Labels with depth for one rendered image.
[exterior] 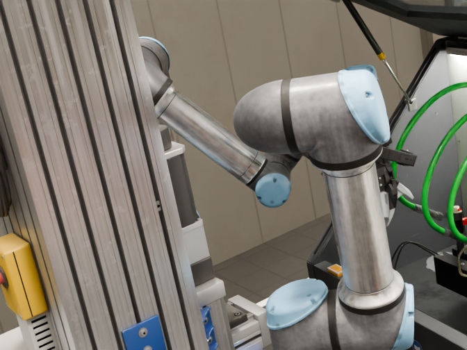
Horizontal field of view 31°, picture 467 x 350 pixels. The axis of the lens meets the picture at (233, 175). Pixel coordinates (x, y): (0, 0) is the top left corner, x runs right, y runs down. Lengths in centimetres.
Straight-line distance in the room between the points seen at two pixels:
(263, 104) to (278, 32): 353
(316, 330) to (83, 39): 63
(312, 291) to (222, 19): 319
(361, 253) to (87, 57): 55
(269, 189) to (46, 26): 68
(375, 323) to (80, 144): 58
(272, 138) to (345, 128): 11
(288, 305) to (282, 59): 341
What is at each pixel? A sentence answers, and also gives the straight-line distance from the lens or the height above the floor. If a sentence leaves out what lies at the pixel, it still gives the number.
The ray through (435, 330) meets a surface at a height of 95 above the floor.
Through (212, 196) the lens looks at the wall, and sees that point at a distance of 468.
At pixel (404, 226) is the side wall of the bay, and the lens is 252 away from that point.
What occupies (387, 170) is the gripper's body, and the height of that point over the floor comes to 134.
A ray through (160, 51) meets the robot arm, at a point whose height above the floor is 165.
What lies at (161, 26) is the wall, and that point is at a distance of 440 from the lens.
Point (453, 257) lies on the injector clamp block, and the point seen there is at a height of 98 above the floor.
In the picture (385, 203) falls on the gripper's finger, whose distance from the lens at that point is 186.
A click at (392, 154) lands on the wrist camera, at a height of 137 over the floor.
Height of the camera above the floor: 197
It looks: 19 degrees down
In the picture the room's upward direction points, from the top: 11 degrees counter-clockwise
